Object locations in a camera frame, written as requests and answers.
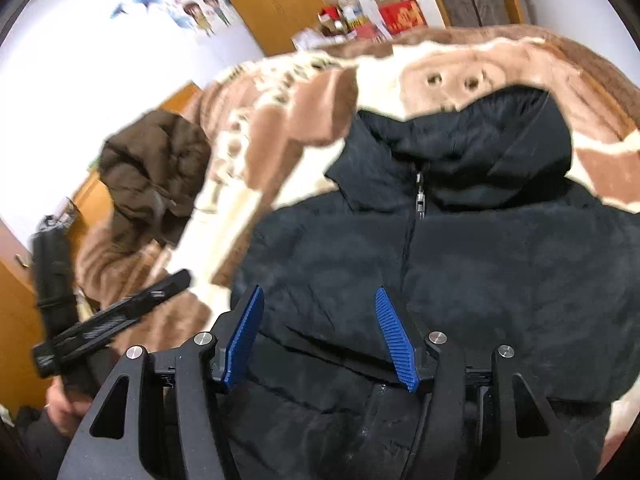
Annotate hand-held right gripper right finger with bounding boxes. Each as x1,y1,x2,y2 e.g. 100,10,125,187
375,287,583,480

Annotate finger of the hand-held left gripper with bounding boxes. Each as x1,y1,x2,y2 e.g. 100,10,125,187
60,268,194,356

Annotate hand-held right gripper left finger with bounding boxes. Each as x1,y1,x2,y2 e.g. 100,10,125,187
57,285,265,480

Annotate black hooded puffer jacket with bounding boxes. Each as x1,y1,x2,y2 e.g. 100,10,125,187
220,85,640,480

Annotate person's left forearm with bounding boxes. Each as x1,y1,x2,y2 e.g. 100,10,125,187
0,405,78,480

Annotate person's left hand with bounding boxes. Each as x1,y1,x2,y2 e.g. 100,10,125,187
44,377,93,438

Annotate wooden cabinet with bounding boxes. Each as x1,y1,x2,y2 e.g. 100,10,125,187
0,222,57,413

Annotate brown puffer jacket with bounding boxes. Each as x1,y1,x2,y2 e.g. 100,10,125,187
97,110,213,251

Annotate brown cream printed blanket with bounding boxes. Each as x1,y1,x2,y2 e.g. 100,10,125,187
75,25,640,480

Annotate pile of colourful packages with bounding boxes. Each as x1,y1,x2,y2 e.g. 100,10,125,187
292,0,392,52

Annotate red gift box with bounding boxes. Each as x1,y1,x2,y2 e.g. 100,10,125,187
379,0,429,36

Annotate wooden door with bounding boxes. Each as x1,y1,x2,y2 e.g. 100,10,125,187
207,0,341,57

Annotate cartoon wall stickers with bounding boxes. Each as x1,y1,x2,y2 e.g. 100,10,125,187
110,0,236,37

